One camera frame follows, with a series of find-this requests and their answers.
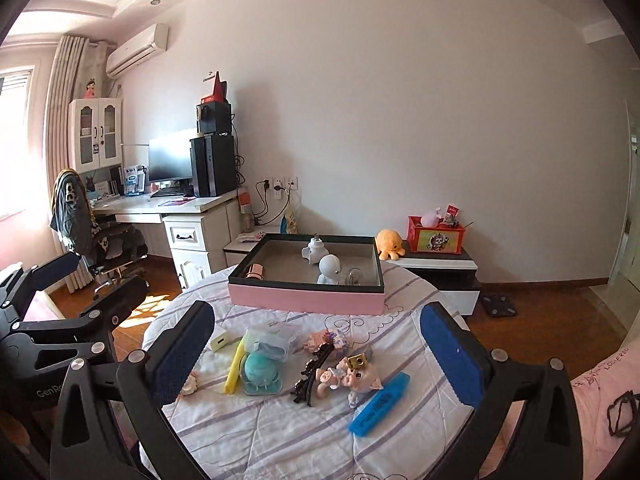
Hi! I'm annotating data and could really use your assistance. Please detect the blue desk box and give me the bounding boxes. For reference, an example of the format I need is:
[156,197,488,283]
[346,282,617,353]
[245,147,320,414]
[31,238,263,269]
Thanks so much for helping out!
[125,164,147,196]

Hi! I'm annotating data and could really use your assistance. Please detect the black bathroom scale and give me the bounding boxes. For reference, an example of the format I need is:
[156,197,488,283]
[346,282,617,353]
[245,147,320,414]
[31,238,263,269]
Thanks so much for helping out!
[481,296,519,319]

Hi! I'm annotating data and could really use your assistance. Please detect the clear plastic box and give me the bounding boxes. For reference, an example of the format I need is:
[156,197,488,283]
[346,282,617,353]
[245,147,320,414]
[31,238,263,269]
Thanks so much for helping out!
[243,321,298,361]

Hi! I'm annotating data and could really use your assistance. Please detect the pink bedding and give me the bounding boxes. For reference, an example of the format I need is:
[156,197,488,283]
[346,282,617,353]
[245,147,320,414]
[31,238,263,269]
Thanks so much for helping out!
[500,340,640,480]

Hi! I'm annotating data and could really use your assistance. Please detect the black glasses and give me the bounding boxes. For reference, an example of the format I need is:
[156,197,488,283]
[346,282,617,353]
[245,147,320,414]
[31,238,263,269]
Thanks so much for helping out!
[606,392,640,438]

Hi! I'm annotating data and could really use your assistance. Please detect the black box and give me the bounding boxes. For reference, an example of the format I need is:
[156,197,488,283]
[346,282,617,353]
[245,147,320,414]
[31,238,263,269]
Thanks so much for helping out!
[196,100,234,136]

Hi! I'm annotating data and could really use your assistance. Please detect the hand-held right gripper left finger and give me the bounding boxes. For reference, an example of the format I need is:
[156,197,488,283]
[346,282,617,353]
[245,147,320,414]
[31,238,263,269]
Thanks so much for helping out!
[50,301,216,480]

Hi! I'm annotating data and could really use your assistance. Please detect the white air conditioner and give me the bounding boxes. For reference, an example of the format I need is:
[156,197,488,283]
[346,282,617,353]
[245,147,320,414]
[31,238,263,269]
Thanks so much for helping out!
[105,23,169,79]

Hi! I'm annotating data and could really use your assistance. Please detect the teal round case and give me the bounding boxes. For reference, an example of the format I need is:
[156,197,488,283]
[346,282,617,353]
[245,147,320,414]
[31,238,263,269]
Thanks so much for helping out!
[242,351,282,397]

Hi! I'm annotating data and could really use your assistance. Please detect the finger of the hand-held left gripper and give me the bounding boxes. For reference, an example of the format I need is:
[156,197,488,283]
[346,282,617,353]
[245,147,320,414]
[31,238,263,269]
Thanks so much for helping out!
[12,276,150,357]
[0,251,82,322]

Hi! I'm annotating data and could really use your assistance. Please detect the beige curtain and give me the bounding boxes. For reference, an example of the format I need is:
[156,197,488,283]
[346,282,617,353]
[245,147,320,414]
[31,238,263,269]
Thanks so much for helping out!
[45,35,108,292]

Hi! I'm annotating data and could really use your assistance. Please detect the black white low cabinet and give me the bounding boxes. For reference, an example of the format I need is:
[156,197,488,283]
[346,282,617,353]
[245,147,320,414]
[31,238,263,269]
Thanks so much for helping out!
[223,230,482,317]

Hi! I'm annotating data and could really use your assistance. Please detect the pink building block toy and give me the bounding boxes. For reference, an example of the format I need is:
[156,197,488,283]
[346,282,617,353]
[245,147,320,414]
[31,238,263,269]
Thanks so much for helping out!
[302,329,351,357]

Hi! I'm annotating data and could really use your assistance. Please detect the pink storage tray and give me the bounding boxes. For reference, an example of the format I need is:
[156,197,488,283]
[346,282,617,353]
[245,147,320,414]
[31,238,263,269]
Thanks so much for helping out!
[228,233,386,317]

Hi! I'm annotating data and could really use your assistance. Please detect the red triangular calendar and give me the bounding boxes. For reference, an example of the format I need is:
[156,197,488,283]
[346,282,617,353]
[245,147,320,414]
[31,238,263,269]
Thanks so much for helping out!
[200,71,229,106]

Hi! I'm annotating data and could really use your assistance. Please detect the black hair clip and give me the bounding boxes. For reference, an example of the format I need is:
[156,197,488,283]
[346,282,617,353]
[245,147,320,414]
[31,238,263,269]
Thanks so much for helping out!
[292,342,335,406]

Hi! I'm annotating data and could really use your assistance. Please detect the orange octopus plush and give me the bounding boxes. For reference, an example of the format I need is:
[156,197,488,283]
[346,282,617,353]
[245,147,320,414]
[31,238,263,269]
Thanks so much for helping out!
[376,229,406,261]

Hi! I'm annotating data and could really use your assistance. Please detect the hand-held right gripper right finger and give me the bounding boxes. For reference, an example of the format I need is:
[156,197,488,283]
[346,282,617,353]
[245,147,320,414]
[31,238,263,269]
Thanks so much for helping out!
[419,301,586,480]

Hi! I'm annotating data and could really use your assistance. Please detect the white round-headed figurine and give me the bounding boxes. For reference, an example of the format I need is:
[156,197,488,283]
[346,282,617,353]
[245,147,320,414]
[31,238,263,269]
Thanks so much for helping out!
[317,254,343,286]

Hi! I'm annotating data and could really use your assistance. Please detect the black office chair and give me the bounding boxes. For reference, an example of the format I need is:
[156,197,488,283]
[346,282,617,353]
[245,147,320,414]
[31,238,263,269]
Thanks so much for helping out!
[50,169,150,301]

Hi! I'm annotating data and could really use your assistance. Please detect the dark printed jacket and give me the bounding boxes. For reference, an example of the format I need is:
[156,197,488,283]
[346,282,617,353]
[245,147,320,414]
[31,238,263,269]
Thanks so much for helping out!
[50,169,96,256]

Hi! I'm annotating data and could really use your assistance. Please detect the white glass-door cabinet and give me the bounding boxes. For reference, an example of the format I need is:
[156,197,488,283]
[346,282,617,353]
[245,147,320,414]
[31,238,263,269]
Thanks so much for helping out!
[68,96,124,170]

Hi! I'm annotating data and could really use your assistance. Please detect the red plastic crate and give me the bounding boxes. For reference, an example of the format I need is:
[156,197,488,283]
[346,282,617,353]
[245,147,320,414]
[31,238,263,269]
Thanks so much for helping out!
[407,215,467,255]

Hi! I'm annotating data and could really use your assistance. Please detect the black computer tower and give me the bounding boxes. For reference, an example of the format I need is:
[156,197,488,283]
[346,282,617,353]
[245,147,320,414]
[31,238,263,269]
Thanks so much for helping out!
[189,134,237,198]

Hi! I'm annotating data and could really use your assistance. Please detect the yellow highlighter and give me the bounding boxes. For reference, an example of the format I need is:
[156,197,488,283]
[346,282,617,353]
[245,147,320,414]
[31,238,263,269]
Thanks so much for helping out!
[224,336,249,396]

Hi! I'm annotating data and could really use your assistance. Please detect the black power cables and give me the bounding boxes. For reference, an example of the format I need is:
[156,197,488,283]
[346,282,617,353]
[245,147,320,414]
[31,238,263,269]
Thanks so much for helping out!
[252,180,289,226]

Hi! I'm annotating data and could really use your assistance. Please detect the pink pig figurine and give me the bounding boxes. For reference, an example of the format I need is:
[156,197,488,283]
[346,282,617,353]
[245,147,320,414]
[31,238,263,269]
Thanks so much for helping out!
[315,355,386,407]

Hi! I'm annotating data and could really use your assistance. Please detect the blue pen case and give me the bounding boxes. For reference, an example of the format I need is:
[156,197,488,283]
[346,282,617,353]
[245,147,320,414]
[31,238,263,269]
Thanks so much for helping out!
[348,372,412,437]

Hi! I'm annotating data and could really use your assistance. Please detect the white desk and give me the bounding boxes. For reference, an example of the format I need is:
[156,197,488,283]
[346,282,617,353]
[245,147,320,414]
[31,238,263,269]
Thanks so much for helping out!
[91,189,246,291]

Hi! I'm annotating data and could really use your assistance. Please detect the striped white tablecloth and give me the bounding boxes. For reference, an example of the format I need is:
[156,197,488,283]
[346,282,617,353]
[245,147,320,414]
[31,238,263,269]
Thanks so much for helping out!
[141,262,506,480]

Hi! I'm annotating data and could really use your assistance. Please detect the black computer monitor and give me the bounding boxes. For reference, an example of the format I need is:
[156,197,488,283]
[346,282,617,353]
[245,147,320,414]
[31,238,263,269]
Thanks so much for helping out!
[148,127,198,193]

